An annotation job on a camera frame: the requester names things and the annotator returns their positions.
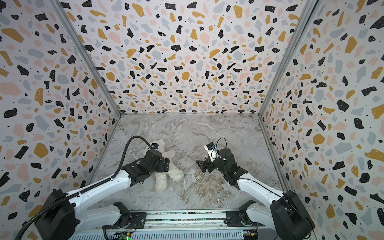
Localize right thin black cable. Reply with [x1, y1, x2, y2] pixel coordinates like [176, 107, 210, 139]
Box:
[214, 137, 229, 160]

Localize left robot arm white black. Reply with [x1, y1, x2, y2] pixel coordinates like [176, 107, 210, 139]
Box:
[35, 150, 170, 240]

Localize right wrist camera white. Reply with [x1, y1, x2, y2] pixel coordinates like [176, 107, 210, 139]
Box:
[204, 142, 218, 162]

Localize white plush teddy bear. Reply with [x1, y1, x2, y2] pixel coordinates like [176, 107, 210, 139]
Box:
[151, 140, 184, 192]

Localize left black corrugated cable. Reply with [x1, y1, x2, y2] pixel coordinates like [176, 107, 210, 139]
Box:
[14, 135, 152, 240]

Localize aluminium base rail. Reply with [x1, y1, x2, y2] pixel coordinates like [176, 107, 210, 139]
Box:
[75, 206, 275, 234]

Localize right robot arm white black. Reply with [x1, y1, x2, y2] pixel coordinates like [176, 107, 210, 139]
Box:
[196, 143, 315, 240]

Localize white slotted cable duct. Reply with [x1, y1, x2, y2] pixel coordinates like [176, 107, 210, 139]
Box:
[69, 230, 244, 240]

